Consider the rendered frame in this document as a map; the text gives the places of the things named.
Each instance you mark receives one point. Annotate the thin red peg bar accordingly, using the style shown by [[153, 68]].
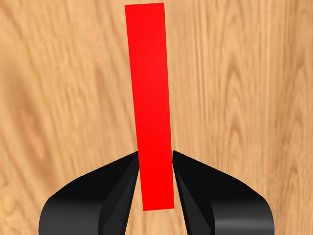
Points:
[[151, 110]]

